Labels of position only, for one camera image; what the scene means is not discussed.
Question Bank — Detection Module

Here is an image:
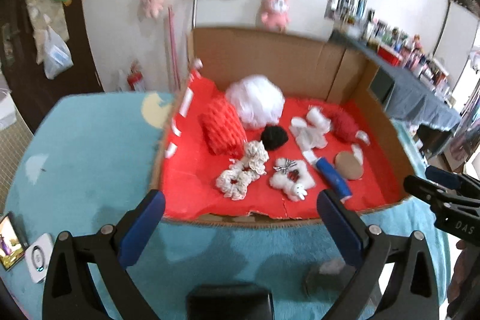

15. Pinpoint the blue sponge cylinder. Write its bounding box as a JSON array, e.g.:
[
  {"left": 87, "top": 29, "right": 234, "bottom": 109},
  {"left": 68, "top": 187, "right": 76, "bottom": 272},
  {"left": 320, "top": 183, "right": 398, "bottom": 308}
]
[{"left": 315, "top": 157, "right": 352, "bottom": 202}]

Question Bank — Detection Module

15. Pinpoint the red knitted soft toy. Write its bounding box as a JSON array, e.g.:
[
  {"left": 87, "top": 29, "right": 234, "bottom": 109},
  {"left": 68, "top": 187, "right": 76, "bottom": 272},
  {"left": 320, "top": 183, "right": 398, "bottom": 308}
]
[{"left": 330, "top": 111, "right": 370, "bottom": 145}]

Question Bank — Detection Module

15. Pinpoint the cream crochet scrunchie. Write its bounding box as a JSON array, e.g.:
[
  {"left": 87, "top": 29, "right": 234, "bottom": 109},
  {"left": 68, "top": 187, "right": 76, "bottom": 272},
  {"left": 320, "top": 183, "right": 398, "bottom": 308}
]
[{"left": 216, "top": 140, "right": 269, "bottom": 201}]

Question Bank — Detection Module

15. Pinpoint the black fuzzy ball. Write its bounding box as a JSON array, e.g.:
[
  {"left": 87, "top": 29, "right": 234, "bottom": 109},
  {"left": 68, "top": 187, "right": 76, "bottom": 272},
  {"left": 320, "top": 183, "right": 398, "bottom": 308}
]
[{"left": 260, "top": 125, "right": 289, "bottom": 151}]

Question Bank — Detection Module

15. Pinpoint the small white plush toy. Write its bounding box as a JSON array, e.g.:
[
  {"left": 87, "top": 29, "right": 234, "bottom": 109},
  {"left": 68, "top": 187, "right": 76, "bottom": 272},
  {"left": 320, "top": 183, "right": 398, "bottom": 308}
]
[{"left": 306, "top": 107, "right": 331, "bottom": 134}]

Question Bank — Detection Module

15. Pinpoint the red foam fruit net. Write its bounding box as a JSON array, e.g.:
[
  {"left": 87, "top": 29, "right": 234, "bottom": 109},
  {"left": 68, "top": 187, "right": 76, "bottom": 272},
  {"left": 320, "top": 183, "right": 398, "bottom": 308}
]
[{"left": 199, "top": 94, "right": 247, "bottom": 157}]

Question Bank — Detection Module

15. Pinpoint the white mesh bath pouf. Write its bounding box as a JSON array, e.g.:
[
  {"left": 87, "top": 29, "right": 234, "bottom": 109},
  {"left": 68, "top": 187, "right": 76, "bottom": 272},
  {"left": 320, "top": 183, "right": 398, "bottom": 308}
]
[{"left": 225, "top": 75, "right": 286, "bottom": 130}]

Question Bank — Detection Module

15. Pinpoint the person right hand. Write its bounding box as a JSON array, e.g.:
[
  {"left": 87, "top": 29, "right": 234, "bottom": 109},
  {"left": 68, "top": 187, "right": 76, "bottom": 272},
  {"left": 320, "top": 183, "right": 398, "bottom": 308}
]
[{"left": 456, "top": 240, "right": 474, "bottom": 252}]

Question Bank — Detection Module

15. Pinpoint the large glass tea jar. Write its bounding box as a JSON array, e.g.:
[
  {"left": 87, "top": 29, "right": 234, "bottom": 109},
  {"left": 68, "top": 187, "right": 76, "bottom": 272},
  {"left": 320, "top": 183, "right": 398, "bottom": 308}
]
[{"left": 303, "top": 258, "right": 356, "bottom": 300}]

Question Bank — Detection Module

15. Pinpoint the grey covered side table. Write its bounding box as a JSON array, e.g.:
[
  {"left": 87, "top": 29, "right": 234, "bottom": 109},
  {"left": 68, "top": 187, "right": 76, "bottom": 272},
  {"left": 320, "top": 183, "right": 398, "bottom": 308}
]
[{"left": 329, "top": 30, "right": 461, "bottom": 133}]

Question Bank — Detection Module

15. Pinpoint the white power bank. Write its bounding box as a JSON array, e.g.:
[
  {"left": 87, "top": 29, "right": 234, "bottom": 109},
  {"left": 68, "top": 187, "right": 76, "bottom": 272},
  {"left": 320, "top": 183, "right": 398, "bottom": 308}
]
[{"left": 25, "top": 233, "right": 54, "bottom": 283}]

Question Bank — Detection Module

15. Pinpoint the floral beauty cream tin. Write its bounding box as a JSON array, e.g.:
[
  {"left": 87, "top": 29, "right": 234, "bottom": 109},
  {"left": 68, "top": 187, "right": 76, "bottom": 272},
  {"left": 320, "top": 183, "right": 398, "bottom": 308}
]
[{"left": 186, "top": 283, "right": 274, "bottom": 320}]

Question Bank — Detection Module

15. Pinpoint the smartphone playing video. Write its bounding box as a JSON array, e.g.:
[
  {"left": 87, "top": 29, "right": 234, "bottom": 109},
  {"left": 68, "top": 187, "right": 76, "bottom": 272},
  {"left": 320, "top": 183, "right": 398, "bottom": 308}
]
[{"left": 0, "top": 212, "right": 28, "bottom": 271}]

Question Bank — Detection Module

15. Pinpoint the red basin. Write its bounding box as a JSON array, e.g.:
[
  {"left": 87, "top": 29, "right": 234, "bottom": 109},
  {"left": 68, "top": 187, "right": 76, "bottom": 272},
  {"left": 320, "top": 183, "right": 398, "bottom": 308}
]
[{"left": 377, "top": 45, "right": 403, "bottom": 67}]

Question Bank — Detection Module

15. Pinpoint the cardboard box red lining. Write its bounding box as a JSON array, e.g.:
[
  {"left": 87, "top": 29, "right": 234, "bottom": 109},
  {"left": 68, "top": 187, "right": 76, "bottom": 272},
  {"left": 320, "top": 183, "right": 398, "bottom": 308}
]
[{"left": 154, "top": 28, "right": 414, "bottom": 226}]

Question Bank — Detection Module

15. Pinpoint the white wardrobe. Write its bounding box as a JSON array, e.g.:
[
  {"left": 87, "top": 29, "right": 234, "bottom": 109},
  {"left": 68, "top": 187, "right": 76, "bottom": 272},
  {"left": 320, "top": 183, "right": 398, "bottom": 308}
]
[{"left": 433, "top": 1, "right": 479, "bottom": 88}]

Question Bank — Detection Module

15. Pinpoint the red fire extinguisher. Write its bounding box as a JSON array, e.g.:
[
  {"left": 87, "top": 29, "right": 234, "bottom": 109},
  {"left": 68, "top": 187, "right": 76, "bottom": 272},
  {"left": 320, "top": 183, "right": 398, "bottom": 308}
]
[{"left": 127, "top": 60, "right": 146, "bottom": 92}]

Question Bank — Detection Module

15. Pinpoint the dark brown door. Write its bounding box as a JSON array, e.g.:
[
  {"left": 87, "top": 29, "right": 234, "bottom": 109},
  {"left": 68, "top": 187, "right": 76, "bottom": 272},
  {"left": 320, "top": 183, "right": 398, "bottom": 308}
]
[{"left": 1, "top": 0, "right": 103, "bottom": 132}]

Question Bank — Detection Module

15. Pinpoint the plastic bag on door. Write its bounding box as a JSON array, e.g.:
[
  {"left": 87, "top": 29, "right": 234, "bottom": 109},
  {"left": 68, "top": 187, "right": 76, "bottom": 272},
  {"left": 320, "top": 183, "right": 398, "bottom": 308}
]
[{"left": 43, "top": 26, "right": 73, "bottom": 80}]

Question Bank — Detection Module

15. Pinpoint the pink plush fox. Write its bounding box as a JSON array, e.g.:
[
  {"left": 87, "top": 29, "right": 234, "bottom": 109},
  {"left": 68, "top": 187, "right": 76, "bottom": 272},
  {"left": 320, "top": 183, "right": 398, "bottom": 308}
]
[{"left": 260, "top": 0, "right": 290, "bottom": 32}]

